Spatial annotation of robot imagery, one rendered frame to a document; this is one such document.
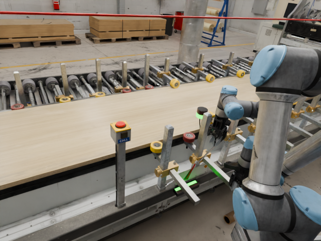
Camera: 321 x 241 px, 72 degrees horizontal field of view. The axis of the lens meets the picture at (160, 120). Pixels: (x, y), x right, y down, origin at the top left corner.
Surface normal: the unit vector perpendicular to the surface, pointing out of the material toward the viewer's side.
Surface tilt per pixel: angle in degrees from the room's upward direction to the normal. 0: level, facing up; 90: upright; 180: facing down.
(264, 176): 68
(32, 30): 90
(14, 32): 90
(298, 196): 8
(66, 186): 90
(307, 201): 7
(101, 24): 90
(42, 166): 0
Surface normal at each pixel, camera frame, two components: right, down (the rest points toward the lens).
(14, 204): 0.51, 0.50
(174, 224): 0.10, -0.84
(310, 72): 0.00, 0.37
